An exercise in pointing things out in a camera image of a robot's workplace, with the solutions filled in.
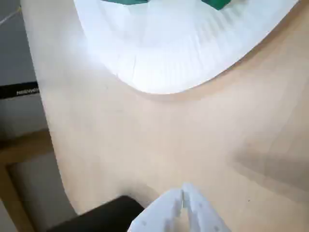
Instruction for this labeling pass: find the green block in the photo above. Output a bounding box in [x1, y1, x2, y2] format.
[201, 0, 232, 11]
[101, 0, 152, 6]

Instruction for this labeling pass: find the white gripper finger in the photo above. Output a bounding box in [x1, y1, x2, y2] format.
[128, 187, 185, 232]
[182, 182, 230, 232]

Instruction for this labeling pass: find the white paper plate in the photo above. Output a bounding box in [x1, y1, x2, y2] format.
[73, 0, 301, 95]

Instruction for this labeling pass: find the wooden furniture frame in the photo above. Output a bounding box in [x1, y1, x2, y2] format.
[0, 129, 78, 232]

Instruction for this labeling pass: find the black box with white print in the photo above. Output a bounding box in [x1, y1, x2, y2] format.
[0, 81, 40, 100]

